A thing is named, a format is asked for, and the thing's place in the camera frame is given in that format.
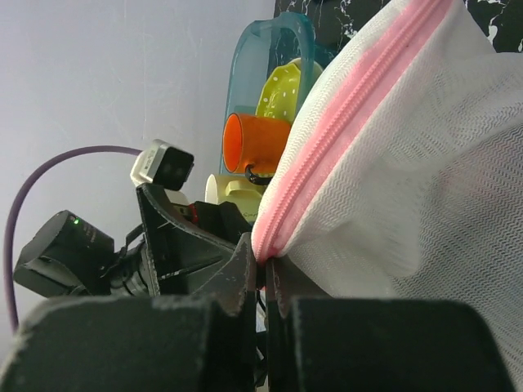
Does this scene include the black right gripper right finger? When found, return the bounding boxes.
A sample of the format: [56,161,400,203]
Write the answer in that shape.
[265,258,515,391]

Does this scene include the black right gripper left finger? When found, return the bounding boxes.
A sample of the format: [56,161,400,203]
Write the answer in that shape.
[1,234,257,391]

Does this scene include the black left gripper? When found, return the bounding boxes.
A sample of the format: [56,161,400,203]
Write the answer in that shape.
[122,185,252,296]

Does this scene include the cream cup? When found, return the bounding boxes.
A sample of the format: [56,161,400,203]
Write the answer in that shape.
[205,174,266,223]

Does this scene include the orange mug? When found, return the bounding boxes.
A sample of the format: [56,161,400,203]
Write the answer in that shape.
[222,113,291,186]

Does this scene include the yellow dotted bowl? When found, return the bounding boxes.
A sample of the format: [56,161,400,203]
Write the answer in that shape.
[255,58,302,123]

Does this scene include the left teal plastic bin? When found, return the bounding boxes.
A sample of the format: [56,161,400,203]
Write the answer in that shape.
[219,11,331,176]

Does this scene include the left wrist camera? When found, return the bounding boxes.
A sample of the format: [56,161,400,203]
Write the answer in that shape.
[130,139,194,191]

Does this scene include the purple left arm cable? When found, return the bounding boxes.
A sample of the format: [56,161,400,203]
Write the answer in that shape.
[2,145,142,331]

